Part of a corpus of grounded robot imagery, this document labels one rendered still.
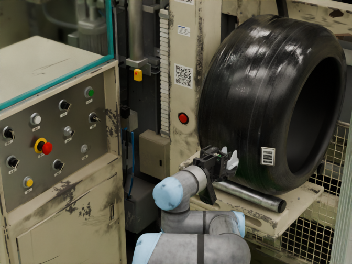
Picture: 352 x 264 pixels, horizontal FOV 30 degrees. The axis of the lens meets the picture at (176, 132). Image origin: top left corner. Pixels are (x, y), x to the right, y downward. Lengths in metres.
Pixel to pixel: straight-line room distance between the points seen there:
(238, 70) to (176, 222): 0.49
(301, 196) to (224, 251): 1.06
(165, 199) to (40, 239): 0.65
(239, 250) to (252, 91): 0.64
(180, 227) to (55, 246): 0.67
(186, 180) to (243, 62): 0.42
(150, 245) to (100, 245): 1.15
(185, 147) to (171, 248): 1.03
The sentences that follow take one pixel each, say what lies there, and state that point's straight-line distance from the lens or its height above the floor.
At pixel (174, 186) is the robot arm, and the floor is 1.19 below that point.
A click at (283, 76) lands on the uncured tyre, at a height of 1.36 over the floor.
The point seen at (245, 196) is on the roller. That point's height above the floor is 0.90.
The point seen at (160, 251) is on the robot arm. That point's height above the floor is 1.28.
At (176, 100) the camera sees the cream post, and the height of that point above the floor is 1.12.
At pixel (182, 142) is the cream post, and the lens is 2.33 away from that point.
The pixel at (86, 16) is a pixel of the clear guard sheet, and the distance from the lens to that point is 2.10.
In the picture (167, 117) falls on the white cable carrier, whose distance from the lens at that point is 2.34.
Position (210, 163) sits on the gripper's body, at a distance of 1.79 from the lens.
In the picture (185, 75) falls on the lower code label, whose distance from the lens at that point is 2.20.
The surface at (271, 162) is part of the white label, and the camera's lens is 1.92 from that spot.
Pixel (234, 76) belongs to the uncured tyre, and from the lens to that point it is 1.92.
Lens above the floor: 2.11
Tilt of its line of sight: 29 degrees down
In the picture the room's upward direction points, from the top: straight up
